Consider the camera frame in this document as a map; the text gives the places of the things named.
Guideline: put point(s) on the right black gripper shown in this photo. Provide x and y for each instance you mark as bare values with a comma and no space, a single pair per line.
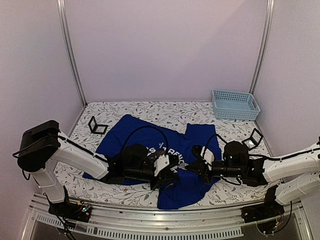
200,166

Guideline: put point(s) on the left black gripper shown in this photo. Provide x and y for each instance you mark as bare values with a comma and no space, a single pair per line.
164,177

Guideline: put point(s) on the blue printed t-shirt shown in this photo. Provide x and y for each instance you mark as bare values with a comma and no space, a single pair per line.
189,189

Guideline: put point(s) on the round light blue brooch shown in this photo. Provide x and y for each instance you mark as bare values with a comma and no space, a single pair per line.
182,166

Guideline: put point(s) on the black brooch box yellow brooch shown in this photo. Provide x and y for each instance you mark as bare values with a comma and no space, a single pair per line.
95,128

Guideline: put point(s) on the black brooch box silver brooch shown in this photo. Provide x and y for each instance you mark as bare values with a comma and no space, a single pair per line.
254,139

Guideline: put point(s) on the light blue plastic basket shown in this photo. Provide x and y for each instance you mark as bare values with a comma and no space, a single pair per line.
234,105

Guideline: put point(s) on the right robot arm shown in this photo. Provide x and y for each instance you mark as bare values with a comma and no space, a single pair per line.
303,164

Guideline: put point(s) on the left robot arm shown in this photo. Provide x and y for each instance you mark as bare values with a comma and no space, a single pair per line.
45,142

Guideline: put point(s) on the floral patterned tablecloth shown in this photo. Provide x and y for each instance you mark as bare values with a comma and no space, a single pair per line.
172,115

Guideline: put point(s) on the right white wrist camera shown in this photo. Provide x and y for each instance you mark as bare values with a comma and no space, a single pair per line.
203,155

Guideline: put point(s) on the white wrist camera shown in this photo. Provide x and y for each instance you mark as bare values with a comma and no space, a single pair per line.
203,155
162,162

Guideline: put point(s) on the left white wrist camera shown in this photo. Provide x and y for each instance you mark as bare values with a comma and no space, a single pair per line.
162,162

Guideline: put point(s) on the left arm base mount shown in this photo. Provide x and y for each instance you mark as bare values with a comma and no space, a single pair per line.
71,211

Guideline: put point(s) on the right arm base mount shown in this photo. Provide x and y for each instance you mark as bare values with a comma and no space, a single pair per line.
268,209

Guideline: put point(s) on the left aluminium frame post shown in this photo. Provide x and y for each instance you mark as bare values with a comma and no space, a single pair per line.
61,7

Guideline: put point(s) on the aluminium frame post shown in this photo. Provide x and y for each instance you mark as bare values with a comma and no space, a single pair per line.
267,25
61,7

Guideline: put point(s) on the right aluminium frame post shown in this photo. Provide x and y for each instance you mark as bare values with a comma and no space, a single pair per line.
267,25

